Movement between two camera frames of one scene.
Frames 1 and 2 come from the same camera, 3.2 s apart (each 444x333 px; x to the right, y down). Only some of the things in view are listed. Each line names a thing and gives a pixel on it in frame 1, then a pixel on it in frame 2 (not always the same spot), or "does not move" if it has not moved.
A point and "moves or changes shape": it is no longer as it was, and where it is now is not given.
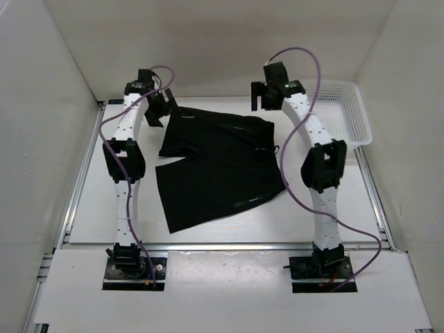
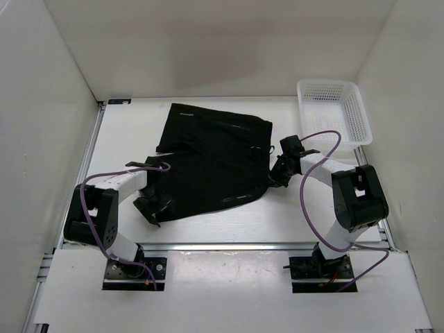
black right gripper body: [266, 103] to [280, 173]
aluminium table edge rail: [230, 247] does not move
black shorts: [229, 163] moves or changes shape
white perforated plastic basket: [340, 107] does not move
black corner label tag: [115, 101] does not move
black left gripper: [167, 107] to [148, 211]
